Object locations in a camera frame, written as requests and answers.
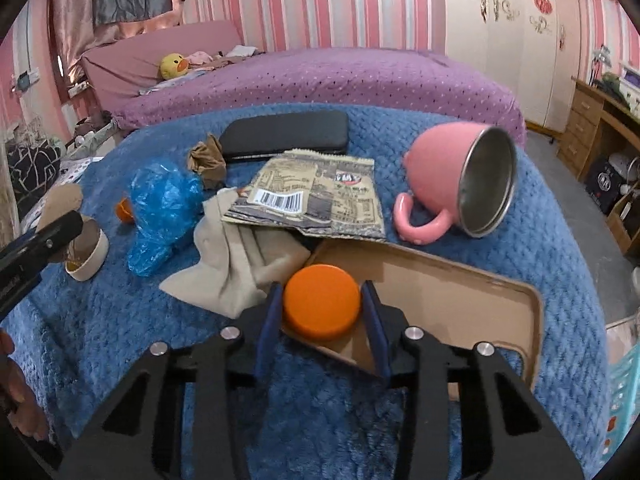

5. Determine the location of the beige cloth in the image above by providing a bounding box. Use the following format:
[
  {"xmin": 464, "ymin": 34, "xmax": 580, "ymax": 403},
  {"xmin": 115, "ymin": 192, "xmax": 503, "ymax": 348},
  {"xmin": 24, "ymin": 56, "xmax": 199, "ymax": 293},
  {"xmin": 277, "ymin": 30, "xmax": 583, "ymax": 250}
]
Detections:
[{"xmin": 159, "ymin": 187, "xmax": 313, "ymax": 320}]

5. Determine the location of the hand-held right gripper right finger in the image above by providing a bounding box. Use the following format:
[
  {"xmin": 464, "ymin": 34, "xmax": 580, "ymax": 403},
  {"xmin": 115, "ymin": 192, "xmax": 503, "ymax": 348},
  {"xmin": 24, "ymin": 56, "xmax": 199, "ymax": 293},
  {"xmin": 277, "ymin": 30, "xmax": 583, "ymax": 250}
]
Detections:
[{"xmin": 361, "ymin": 280, "xmax": 586, "ymax": 480}]

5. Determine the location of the crumpled brown paper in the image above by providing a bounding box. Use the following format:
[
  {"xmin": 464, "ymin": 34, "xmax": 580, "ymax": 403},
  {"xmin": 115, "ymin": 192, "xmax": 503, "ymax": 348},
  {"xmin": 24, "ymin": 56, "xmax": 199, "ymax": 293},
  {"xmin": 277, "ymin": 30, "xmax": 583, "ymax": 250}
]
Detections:
[{"xmin": 187, "ymin": 134, "xmax": 228, "ymax": 190}]

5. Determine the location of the yellow duck plush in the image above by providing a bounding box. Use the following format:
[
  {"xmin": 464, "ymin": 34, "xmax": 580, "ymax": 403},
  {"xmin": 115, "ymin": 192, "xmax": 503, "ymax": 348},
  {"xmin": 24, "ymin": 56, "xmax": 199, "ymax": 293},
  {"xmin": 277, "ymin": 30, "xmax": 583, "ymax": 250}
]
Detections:
[{"xmin": 159, "ymin": 53, "xmax": 190, "ymax": 81}]

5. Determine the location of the pink covered headboard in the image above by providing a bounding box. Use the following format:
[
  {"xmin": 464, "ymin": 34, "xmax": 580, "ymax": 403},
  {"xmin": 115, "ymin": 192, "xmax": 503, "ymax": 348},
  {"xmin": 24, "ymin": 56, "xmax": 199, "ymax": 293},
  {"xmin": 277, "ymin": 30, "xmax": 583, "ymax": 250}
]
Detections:
[{"xmin": 80, "ymin": 21, "xmax": 246, "ymax": 116}]

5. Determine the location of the person's left hand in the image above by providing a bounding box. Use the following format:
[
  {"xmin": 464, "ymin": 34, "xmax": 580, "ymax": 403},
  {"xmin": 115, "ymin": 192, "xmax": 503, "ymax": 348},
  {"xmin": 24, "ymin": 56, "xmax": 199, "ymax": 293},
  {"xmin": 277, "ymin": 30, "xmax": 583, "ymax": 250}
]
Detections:
[{"xmin": 0, "ymin": 329, "xmax": 51, "ymax": 442}]

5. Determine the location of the blue fleece blanket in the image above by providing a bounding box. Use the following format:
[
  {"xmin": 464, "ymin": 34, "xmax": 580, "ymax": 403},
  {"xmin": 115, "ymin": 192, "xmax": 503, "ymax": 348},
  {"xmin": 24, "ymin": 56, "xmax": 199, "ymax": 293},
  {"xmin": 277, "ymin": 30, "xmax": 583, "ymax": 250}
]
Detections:
[{"xmin": 2, "ymin": 102, "xmax": 613, "ymax": 480}]

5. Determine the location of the purple dotted bed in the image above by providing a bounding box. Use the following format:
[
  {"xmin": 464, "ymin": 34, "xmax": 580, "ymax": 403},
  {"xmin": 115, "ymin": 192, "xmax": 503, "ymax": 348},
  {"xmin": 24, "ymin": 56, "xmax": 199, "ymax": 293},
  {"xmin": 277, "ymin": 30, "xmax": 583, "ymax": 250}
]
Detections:
[{"xmin": 112, "ymin": 47, "xmax": 528, "ymax": 148}]

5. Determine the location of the orange round lid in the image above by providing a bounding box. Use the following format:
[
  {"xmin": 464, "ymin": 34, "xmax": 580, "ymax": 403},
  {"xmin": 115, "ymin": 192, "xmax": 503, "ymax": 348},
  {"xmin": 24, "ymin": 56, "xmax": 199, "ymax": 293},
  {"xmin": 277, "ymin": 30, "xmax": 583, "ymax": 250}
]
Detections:
[{"xmin": 282, "ymin": 265, "xmax": 362, "ymax": 342}]

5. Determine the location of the pink curtain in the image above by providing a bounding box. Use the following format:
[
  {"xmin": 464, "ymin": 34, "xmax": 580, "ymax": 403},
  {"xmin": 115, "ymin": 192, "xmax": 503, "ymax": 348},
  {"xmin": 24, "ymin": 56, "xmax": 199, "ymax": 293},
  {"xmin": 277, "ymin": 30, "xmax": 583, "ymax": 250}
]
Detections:
[{"xmin": 47, "ymin": 0, "xmax": 186, "ymax": 81}]

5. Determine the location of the pink steel-lined mug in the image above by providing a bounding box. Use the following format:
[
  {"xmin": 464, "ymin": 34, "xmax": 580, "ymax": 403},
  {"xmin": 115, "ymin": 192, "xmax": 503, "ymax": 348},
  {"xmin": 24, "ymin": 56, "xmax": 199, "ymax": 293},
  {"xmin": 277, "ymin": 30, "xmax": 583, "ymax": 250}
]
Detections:
[{"xmin": 393, "ymin": 122, "xmax": 519, "ymax": 246}]

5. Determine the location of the black patterned cloth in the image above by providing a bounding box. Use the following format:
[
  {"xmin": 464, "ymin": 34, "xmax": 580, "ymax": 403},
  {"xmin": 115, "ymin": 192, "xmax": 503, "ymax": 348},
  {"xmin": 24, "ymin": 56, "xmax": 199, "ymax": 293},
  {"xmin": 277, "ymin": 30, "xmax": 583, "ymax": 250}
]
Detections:
[{"xmin": 5, "ymin": 142, "xmax": 63, "ymax": 206}]

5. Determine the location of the wooden desk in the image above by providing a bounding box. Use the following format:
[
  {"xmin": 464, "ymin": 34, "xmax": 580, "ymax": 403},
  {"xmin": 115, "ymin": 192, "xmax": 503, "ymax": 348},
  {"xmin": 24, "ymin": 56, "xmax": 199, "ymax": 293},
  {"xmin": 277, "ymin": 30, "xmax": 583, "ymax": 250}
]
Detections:
[{"xmin": 556, "ymin": 77, "xmax": 640, "ymax": 256}]

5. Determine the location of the brown cardboard tray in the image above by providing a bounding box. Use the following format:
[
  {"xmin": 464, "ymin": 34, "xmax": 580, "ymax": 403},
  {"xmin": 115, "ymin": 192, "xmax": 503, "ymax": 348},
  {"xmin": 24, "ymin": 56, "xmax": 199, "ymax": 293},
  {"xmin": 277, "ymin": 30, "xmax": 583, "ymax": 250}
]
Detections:
[{"xmin": 280, "ymin": 238, "xmax": 545, "ymax": 401}]

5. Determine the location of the white wardrobe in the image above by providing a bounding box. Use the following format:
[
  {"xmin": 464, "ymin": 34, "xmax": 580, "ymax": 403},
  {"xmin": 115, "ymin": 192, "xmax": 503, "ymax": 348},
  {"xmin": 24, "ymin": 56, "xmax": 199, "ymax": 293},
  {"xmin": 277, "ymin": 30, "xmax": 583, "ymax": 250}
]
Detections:
[{"xmin": 442, "ymin": 0, "xmax": 583, "ymax": 133}]

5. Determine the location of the desk lamp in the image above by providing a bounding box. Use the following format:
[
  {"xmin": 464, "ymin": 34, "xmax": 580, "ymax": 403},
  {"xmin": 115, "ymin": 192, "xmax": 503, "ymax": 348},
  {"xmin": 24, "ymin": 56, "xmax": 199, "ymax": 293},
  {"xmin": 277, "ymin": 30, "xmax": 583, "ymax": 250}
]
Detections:
[{"xmin": 590, "ymin": 45, "xmax": 613, "ymax": 86}]

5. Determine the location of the black case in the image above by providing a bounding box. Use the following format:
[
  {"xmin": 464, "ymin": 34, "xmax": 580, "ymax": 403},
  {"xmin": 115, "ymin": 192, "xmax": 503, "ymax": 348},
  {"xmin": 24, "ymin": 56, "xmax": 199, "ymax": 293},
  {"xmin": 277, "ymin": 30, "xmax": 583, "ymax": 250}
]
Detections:
[{"xmin": 219, "ymin": 110, "xmax": 350, "ymax": 162}]

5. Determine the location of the black printed box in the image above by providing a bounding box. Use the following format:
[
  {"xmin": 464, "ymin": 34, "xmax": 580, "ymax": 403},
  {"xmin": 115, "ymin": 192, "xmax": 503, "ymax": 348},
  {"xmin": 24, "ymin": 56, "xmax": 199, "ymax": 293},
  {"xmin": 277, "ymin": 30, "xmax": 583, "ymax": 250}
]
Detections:
[{"xmin": 585, "ymin": 155, "xmax": 633, "ymax": 216}]

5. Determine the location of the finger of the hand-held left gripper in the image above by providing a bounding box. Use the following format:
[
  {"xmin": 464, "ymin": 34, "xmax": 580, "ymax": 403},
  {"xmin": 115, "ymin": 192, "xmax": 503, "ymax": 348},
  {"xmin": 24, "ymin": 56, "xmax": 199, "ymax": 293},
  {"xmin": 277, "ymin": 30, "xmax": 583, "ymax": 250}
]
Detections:
[{"xmin": 0, "ymin": 210, "xmax": 85, "ymax": 321}]

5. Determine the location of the printed snack packet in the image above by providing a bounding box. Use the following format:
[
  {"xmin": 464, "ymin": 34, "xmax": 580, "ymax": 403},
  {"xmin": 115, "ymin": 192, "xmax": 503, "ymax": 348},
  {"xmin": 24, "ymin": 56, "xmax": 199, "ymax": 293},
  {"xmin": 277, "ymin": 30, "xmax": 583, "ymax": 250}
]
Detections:
[{"xmin": 222, "ymin": 149, "xmax": 387, "ymax": 242}]

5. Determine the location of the blue plastic bag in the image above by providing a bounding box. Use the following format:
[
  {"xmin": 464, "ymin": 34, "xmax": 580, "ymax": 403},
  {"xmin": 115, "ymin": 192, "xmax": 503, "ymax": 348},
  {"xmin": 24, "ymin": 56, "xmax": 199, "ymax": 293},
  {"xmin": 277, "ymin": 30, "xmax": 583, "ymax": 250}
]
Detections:
[{"xmin": 126, "ymin": 156, "xmax": 206, "ymax": 277}]

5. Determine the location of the white round appliance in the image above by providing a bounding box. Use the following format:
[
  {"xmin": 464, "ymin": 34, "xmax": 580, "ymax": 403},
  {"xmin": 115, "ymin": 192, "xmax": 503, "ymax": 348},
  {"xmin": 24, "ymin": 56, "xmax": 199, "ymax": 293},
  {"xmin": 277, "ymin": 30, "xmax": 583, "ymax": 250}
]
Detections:
[{"xmin": 610, "ymin": 152, "xmax": 640, "ymax": 183}]

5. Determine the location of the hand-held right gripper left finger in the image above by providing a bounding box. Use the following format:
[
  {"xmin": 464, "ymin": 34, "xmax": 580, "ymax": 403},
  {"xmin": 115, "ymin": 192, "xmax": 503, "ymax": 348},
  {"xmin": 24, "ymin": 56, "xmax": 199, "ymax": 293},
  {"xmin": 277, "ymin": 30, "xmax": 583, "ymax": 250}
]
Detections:
[{"xmin": 57, "ymin": 282, "xmax": 286, "ymax": 480}]

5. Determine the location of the light blue plastic basket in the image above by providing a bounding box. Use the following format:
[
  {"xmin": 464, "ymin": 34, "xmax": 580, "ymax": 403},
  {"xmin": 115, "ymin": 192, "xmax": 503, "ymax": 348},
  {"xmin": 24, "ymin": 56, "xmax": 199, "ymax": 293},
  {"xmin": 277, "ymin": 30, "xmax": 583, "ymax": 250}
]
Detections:
[{"xmin": 606, "ymin": 325, "xmax": 640, "ymax": 471}]

